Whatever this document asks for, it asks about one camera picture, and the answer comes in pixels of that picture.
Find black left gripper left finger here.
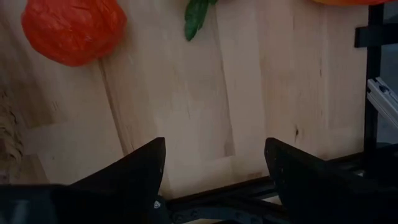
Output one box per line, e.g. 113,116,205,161
0,136,171,224

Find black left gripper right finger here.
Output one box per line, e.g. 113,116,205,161
264,137,398,224

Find red toy tomato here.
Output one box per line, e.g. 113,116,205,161
21,0,127,68

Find silver aluminium extrusion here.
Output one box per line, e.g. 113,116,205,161
366,77,398,129

